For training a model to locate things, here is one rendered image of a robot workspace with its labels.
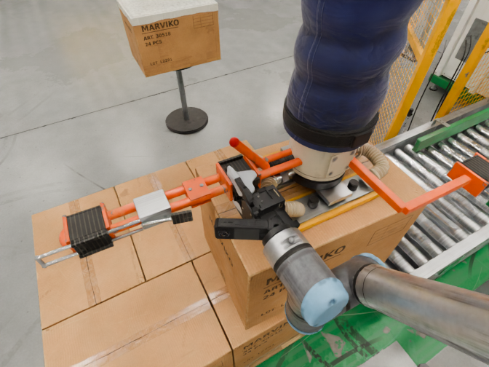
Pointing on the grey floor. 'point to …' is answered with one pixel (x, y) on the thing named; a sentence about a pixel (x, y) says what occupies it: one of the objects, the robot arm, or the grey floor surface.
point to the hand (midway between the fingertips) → (228, 180)
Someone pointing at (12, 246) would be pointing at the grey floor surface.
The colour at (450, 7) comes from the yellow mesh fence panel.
